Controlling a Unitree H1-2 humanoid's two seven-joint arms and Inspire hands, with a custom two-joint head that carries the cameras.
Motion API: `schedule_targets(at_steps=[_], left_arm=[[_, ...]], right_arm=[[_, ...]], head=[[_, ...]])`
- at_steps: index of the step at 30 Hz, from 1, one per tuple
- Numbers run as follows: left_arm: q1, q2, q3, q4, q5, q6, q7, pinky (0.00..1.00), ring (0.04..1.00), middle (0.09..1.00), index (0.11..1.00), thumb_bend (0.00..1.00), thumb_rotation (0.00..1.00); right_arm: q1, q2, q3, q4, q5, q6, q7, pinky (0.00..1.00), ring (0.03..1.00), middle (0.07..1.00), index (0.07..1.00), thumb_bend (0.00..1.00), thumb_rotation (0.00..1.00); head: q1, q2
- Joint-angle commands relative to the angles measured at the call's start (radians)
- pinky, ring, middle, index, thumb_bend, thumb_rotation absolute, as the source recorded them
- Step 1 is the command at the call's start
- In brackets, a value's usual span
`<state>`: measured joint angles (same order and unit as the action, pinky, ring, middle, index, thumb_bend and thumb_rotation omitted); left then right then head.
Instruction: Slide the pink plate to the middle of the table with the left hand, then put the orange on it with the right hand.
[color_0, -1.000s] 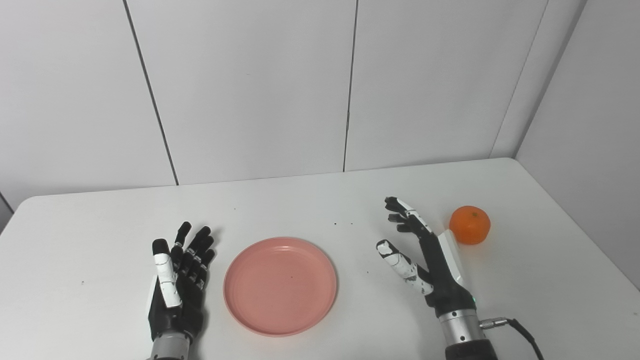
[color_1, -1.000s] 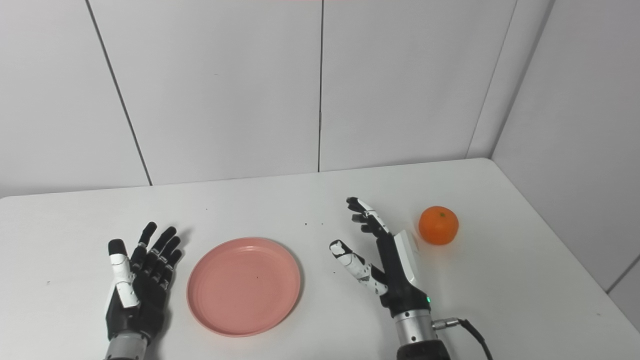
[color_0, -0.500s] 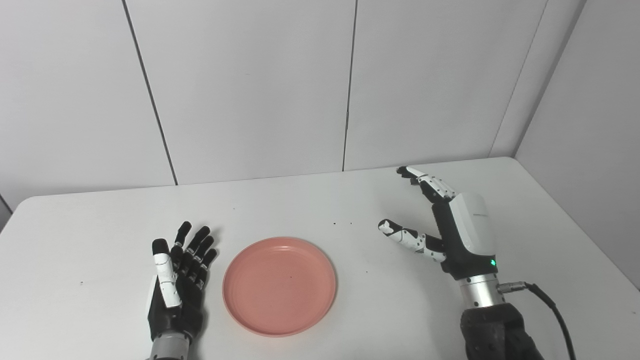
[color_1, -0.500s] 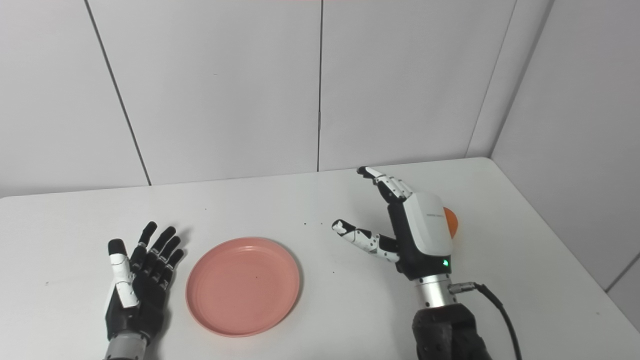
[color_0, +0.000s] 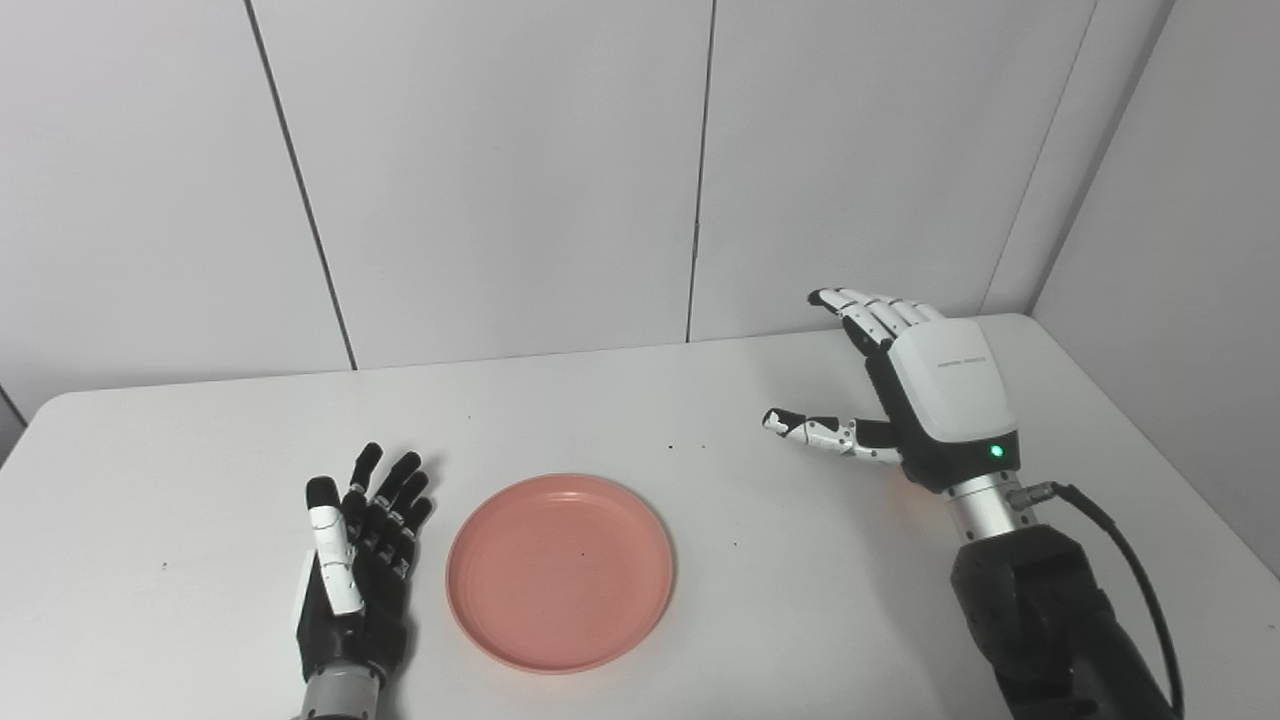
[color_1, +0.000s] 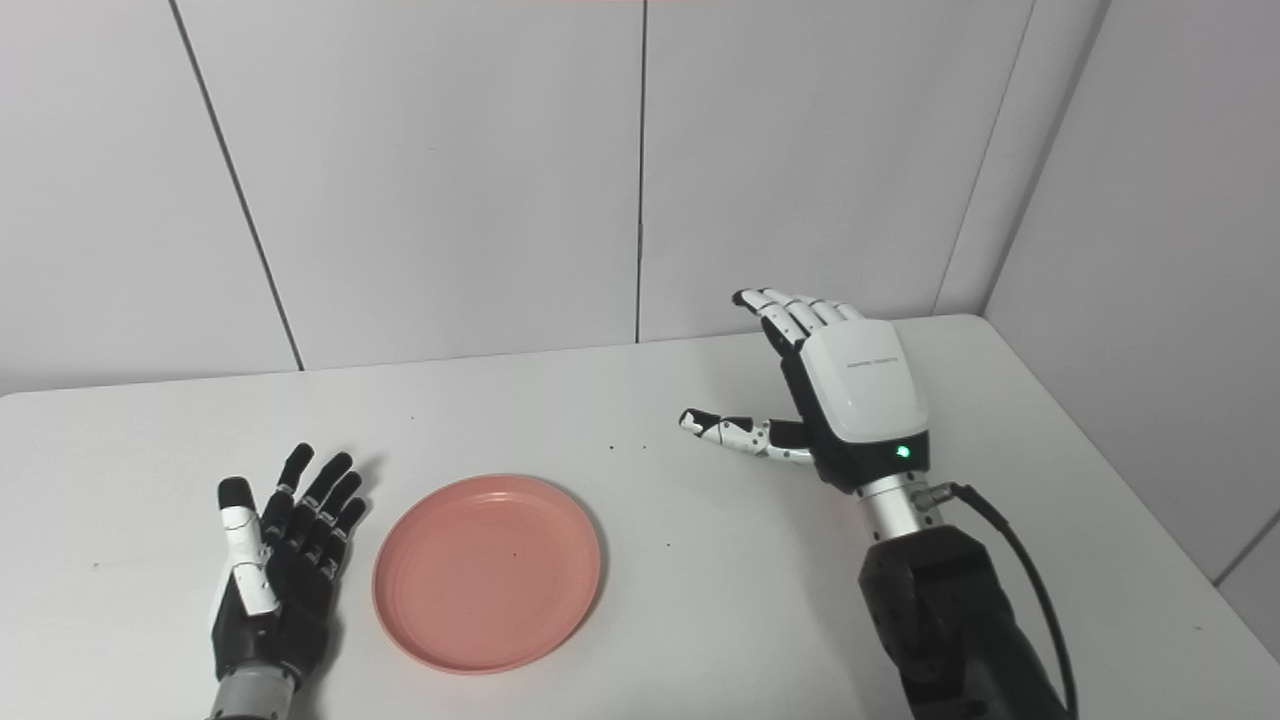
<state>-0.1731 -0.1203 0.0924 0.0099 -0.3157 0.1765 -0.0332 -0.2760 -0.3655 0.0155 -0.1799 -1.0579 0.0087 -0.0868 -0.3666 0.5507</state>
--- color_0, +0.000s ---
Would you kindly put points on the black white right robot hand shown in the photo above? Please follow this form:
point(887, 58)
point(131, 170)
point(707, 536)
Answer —
point(950, 385)

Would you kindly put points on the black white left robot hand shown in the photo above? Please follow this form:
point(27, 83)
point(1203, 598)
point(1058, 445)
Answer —
point(355, 600)

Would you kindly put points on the pink round plate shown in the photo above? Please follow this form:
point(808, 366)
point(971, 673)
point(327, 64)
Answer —
point(560, 570)

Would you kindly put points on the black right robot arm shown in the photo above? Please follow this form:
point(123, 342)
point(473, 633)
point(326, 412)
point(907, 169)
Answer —
point(1040, 610)

